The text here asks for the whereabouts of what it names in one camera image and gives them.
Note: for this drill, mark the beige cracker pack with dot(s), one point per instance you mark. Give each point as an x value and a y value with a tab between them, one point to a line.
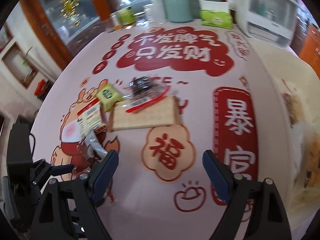
162	113

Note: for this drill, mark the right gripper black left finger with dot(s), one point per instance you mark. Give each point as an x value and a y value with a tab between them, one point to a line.
67	209

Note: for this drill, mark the white plastic storage bin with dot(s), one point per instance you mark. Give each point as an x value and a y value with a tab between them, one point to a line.
270	72

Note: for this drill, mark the red shiny candy wrapper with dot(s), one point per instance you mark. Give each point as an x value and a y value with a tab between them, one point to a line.
91	149

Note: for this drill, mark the orange liquid glass cup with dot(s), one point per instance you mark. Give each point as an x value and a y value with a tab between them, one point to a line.
115	21

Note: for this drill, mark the green label glass bottle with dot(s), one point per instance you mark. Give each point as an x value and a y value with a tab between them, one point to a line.
126	13

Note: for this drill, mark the green pineapple cake packet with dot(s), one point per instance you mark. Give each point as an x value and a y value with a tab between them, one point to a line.
108	96

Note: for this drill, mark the green tissue box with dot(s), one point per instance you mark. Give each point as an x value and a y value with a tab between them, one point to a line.
215	14

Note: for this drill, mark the white desktop storage cabinet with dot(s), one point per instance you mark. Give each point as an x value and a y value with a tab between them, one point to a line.
268	20

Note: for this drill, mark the orange fried tofu snack pack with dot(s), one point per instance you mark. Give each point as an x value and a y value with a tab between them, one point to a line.
311	166

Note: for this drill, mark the teal canister brown lid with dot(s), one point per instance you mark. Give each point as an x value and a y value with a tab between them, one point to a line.
178	11

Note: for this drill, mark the white red barcode snack pack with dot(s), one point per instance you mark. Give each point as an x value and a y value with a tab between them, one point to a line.
91	118

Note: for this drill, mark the dark seaweed snack red pack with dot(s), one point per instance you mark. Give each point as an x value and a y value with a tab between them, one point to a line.
144	92

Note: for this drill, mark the wooden wall cabinet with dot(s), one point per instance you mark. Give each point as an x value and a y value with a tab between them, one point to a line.
305	43

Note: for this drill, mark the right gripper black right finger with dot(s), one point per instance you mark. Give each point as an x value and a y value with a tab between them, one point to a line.
268	218

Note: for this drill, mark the glass sliding door gold ornament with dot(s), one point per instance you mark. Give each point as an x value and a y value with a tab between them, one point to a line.
65	27

